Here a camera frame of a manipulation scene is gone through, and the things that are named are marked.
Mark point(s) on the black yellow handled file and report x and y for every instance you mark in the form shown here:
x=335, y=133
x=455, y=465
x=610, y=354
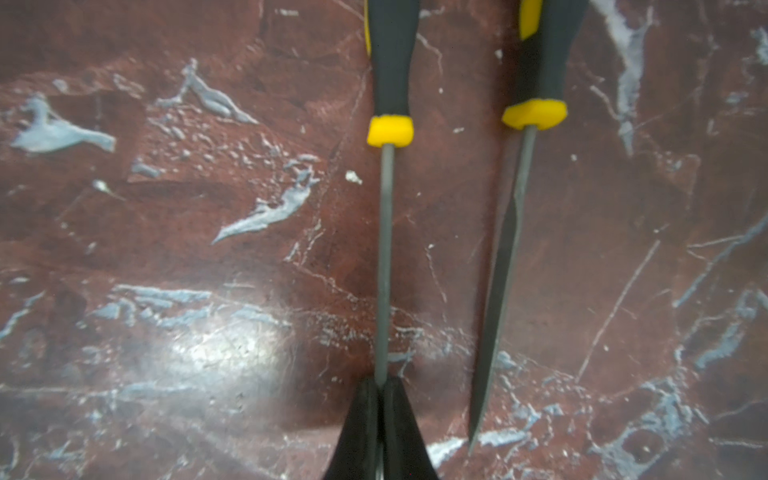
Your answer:
x=546, y=31
x=390, y=32

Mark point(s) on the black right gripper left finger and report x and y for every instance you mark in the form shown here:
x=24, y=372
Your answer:
x=356, y=452

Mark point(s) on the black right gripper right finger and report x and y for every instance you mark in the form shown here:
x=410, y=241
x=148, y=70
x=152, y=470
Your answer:
x=405, y=455

